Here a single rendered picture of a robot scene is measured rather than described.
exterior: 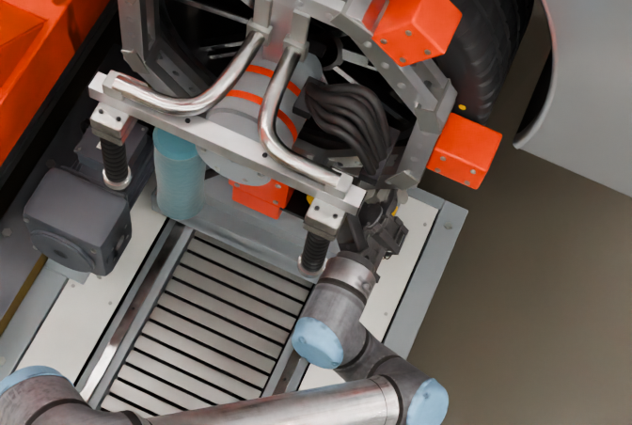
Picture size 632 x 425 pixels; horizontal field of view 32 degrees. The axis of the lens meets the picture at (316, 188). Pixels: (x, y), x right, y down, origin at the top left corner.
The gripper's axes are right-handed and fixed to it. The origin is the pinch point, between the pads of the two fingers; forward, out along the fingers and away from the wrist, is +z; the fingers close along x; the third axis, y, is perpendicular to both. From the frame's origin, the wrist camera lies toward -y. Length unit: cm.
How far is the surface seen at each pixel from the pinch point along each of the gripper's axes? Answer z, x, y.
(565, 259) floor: 30, -14, 77
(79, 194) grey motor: -21, -54, -21
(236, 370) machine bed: -29, -50, 31
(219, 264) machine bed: -7, -64, 24
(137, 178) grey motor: -10, -54, -12
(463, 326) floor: 4, -25, 65
